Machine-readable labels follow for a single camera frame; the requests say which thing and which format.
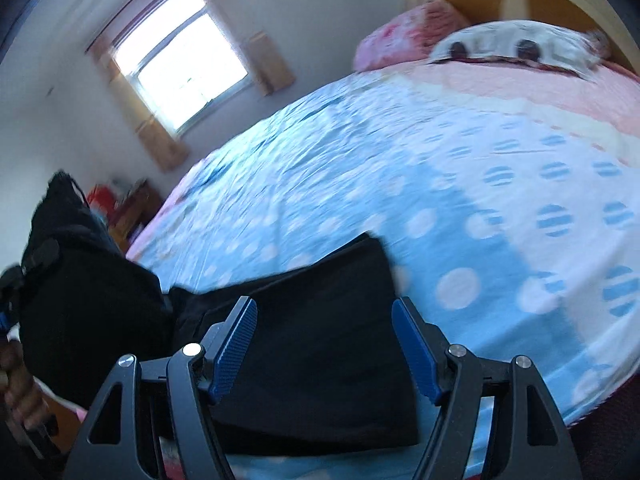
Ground brown wooden desk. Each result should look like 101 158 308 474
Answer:
107 180 166 257

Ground person's left hand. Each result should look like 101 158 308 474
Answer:
0 342 52 433

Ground black pants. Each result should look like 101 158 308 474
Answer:
20 170 422 457

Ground bed with pink blue sheet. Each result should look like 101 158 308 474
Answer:
125 57 640 480

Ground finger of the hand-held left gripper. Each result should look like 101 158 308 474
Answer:
20 239 61 281

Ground white framed window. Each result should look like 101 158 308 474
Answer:
111 0 251 135

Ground red gift bag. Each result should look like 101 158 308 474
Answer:
86 185 119 212

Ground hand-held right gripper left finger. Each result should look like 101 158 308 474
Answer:
62 296 259 480

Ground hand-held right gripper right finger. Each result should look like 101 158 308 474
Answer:
391 298 585 480

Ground beige patterned curtain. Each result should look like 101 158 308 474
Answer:
90 47 192 173
239 30 297 97

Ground wooden bed headboard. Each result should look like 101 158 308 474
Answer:
405 0 640 78

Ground pink floral blanket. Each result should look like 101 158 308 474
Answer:
352 0 472 72

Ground grey patterned pillow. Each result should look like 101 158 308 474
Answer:
429 19 613 80

